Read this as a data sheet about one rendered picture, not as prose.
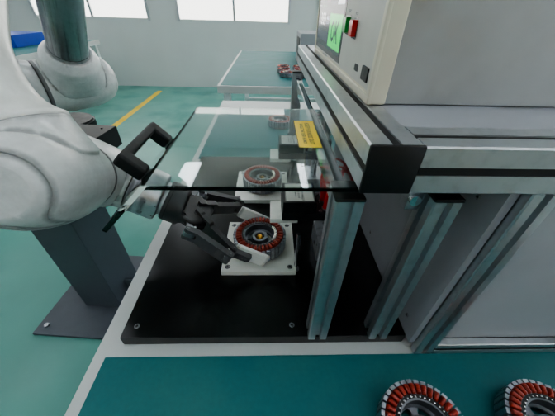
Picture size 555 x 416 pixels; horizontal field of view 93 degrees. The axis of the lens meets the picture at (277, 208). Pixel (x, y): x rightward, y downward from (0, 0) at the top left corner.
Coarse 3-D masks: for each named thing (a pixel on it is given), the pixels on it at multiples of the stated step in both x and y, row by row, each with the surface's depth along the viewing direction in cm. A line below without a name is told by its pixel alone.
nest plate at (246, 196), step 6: (240, 192) 74; (246, 192) 74; (276, 192) 74; (240, 198) 71; (246, 198) 71; (252, 198) 72; (258, 198) 72; (264, 198) 72; (270, 198) 72; (276, 198) 72
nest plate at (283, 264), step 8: (232, 224) 63; (280, 224) 63; (288, 224) 64; (232, 232) 61; (288, 232) 61; (232, 240) 59; (248, 240) 59; (288, 240) 59; (288, 248) 57; (280, 256) 55; (288, 256) 55; (224, 264) 53; (232, 264) 53; (240, 264) 53; (248, 264) 53; (256, 264) 53; (264, 264) 53; (272, 264) 53; (280, 264) 53; (288, 264) 54; (224, 272) 52; (232, 272) 52; (240, 272) 52; (248, 272) 52; (256, 272) 52; (264, 272) 52; (272, 272) 52; (280, 272) 52; (288, 272) 52
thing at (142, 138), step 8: (152, 128) 37; (160, 128) 38; (136, 136) 33; (144, 136) 34; (152, 136) 38; (160, 136) 38; (168, 136) 38; (128, 144) 31; (136, 144) 32; (160, 144) 38; (120, 152) 30; (128, 152) 31; (136, 152) 33; (120, 160) 30; (128, 160) 30; (136, 160) 31; (120, 168) 31; (128, 168) 30; (136, 168) 30; (144, 168) 31; (136, 176) 31
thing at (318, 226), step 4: (316, 220) 58; (320, 220) 58; (316, 224) 57; (320, 224) 57; (312, 228) 60; (316, 228) 56; (320, 228) 56; (312, 232) 60; (316, 232) 55; (320, 232) 55; (312, 236) 60; (316, 236) 55; (320, 236) 54; (312, 240) 60; (316, 240) 55; (316, 244) 54; (316, 248) 55; (316, 252) 55; (316, 256) 55; (316, 260) 56
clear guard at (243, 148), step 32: (192, 128) 36; (224, 128) 36; (256, 128) 36; (288, 128) 37; (320, 128) 37; (160, 160) 28; (192, 160) 28; (224, 160) 29; (256, 160) 29; (288, 160) 29; (320, 160) 29
